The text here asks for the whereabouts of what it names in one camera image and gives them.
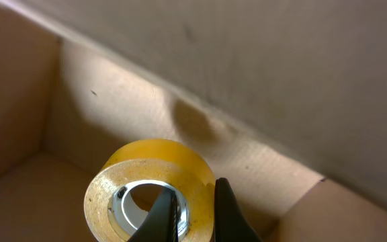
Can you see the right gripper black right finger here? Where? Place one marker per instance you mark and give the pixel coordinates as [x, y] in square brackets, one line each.
[229, 223]

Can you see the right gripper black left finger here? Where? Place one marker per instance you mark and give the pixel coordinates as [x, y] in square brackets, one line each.
[160, 224]

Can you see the yellow clear tape roll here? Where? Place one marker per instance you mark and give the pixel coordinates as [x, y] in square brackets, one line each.
[110, 211]

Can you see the brown cardboard box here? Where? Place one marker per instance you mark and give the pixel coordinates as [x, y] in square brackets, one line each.
[285, 99]

